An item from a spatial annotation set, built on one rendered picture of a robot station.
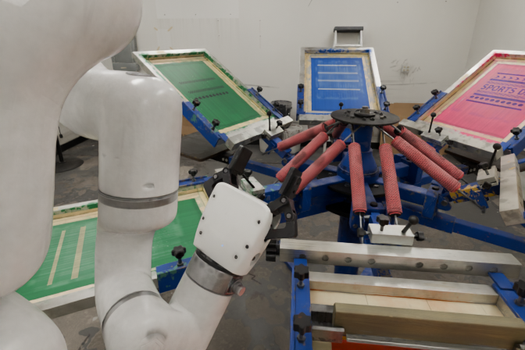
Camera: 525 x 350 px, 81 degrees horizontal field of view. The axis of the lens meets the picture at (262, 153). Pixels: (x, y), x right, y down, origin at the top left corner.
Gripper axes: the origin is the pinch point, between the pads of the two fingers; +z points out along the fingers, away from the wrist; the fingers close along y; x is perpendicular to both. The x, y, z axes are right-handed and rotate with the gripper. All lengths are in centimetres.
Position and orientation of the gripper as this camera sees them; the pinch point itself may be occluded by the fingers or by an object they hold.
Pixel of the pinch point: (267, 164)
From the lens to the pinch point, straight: 45.3
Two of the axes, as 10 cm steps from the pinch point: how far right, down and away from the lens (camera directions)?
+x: 4.3, 3.1, 8.5
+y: -7.8, -3.4, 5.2
